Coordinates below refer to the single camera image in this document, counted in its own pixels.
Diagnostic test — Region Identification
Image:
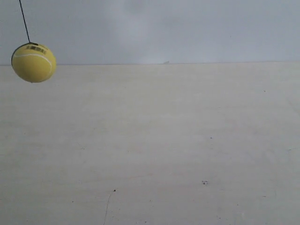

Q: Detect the yellow tennis ball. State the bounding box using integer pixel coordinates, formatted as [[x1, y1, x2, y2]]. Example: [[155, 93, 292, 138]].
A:
[[11, 43, 57, 83]]

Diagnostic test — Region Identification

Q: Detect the black hanging string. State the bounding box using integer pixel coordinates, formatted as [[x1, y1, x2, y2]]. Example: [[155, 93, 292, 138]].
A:
[[18, 0, 31, 44]]

